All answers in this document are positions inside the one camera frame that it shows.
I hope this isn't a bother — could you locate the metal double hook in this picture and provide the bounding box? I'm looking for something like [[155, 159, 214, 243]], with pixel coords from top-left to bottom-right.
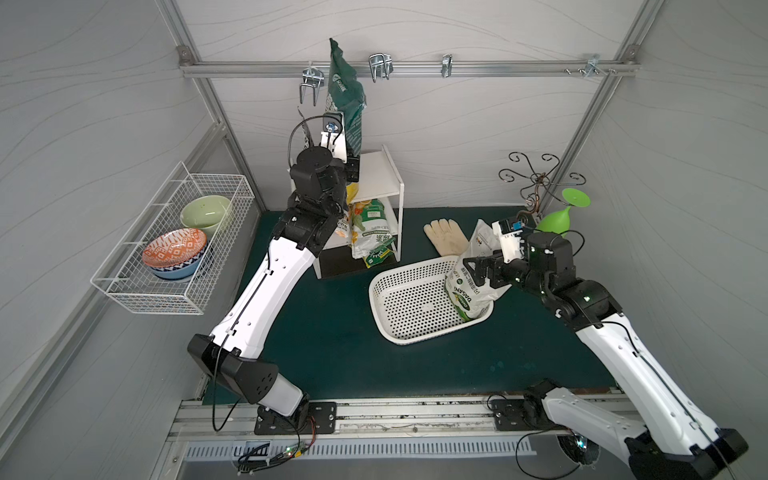
[[299, 66, 325, 106], [368, 53, 394, 83]]

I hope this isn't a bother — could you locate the metal double hook left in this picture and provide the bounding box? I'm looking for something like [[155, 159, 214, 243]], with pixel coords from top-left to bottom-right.
[[299, 66, 325, 106]]

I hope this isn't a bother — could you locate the white green fertilizer bag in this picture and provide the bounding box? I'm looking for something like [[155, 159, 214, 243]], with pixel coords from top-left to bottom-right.
[[445, 219, 511, 321]]

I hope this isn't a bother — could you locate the black cable right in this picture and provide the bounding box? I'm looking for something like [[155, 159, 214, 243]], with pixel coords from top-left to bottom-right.
[[515, 428, 586, 480]]

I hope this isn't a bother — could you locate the aluminium frame post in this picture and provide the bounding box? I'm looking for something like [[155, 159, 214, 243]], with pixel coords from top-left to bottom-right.
[[542, 0, 665, 210]]

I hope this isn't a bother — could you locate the orange snack bag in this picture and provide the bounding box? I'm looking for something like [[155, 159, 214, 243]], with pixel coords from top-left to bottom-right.
[[335, 182, 359, 239]]

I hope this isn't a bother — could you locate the white wire wall basket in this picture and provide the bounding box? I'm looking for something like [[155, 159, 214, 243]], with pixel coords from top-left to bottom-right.
[[91, 163, 254, 315]]

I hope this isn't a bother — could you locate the white work glove red cuff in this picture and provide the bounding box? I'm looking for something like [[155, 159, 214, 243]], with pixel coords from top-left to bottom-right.
[[423, 218, 469, 256]]

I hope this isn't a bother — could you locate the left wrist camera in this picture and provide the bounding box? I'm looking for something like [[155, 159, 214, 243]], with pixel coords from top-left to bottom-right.
[[320, 115, 348, 162]]

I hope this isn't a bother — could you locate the metal double hook middle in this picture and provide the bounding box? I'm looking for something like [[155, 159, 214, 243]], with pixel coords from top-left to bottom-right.
[[368, 53, 394, 83]]

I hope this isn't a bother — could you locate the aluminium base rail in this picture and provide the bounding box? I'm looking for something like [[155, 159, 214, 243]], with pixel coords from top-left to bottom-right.
[[168, 396, 498, 440]]

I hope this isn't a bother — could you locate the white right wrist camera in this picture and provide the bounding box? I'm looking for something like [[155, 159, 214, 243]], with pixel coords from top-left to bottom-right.
[[492, 218, 525, 264]]

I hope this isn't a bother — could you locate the dark green soil bag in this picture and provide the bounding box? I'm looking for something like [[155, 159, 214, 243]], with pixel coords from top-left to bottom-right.
[[328, 38, 366, 157]]

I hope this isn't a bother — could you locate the horizontal aluminium rail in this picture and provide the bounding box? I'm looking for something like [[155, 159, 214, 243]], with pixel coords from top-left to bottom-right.
[[178, 45, 641, 79]]

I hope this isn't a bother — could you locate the wire bundle left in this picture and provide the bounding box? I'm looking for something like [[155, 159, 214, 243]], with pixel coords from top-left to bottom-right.
[[233, 413, 318, 475]]

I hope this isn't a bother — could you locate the light green bowl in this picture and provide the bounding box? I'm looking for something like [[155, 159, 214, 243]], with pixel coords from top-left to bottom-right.
[[180, 195, 233, 240]]

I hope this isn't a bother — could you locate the white perforated plastic basket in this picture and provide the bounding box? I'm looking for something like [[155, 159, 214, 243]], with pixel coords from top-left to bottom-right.
[[369, 256, 493, 346]]

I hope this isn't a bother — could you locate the green plastic wine glass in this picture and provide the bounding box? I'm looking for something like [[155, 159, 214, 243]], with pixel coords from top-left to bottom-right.
[[536, 187, 591, 234]]

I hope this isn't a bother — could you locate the orange patterned bowl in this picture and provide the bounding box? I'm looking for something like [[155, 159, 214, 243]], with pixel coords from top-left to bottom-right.
[[141, 228, 207, 271]]

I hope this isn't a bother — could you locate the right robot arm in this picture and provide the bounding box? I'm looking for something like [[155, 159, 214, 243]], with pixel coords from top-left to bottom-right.
[[460, 231, 749, 479]]

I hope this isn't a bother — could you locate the blue bowl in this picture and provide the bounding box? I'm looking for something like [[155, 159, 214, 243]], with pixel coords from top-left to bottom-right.
[[142, 246, 207, 280]]

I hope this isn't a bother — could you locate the metal clip hook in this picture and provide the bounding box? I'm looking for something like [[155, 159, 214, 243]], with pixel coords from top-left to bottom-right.
[[441, 54, 453, 78]]

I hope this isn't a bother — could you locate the metal bracket hook right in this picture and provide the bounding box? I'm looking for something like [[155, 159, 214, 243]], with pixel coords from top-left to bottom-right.
[[563, 54, 619, 79]]

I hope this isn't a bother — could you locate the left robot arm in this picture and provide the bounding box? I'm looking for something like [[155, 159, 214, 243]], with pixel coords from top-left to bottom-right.
[[187, 146, 347, 419]]

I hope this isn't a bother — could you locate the small yellow green packet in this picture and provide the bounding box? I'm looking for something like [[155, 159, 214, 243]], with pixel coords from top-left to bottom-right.
[[364, 244, 395, 268]]

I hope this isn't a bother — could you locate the white slotted cable duct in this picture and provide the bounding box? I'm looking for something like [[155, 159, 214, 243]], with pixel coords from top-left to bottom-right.
[[184, 436, 537, 462]]

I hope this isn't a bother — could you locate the copper scroll stand rod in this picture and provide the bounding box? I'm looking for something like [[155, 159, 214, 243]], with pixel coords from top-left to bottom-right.
[[498, 151, 587, 217]]

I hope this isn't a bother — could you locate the white two-tier shelf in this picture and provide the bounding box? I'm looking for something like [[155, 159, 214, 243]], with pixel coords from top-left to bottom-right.
[[313, 145, 405, 279]]

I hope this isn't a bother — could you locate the white green shelf bag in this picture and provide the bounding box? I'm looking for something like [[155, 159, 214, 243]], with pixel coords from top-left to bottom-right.
[[350, 199, 394, 259]]

